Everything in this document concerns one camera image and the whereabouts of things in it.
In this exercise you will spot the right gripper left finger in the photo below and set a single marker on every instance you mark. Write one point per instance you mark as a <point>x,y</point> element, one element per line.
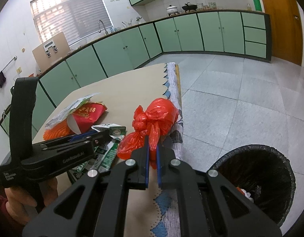
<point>96,204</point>

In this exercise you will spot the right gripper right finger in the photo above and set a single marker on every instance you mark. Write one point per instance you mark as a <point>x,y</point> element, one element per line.
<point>209,204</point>

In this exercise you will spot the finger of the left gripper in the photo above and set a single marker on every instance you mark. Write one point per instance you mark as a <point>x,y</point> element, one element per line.
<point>62,143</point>
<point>82,136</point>

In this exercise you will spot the red paper cup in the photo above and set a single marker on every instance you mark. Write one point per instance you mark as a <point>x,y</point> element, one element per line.
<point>82,119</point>

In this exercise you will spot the green white torn packet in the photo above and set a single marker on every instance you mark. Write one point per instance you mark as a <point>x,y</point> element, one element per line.
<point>104,155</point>

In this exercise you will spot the silver green snack wrapper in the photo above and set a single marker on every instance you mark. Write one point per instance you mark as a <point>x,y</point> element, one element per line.
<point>63,114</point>

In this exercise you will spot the white tissue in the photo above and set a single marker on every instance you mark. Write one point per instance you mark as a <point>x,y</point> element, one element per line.
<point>245,193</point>

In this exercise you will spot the red plastic bag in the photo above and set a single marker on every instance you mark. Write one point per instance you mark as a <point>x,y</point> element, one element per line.
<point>154,122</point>

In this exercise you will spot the black trash bin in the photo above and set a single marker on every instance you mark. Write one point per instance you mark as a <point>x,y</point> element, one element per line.
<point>265,173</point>

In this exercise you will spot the green lower kitchen cabinets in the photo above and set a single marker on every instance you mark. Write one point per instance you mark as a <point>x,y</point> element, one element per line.
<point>224,32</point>

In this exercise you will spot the person's left hand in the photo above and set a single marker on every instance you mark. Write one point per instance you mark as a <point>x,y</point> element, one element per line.
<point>18,198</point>

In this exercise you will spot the dark hanging cloth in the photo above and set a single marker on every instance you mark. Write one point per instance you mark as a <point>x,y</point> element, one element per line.
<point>2,79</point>

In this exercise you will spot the cardboard box with scale picture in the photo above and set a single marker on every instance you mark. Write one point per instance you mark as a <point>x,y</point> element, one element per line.
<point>51,51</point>

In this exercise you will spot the sink faucet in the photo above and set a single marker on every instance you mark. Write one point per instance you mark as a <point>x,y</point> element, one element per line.
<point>101,27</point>

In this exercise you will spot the window with blinds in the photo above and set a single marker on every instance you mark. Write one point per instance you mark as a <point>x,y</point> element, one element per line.
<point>77,19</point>

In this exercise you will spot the white cooking pot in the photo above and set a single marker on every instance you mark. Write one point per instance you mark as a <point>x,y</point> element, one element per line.
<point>172,10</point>

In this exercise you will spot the black wok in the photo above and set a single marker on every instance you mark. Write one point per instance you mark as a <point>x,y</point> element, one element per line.
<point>188,7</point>

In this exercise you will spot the wooden door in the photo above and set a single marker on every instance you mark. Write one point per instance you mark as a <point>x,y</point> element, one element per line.
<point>287,36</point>

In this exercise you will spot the green bottle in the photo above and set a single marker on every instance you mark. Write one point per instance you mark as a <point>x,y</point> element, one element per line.
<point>257,5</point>

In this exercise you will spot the wall towel bar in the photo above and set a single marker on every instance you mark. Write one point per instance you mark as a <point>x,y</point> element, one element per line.
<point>13,59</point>

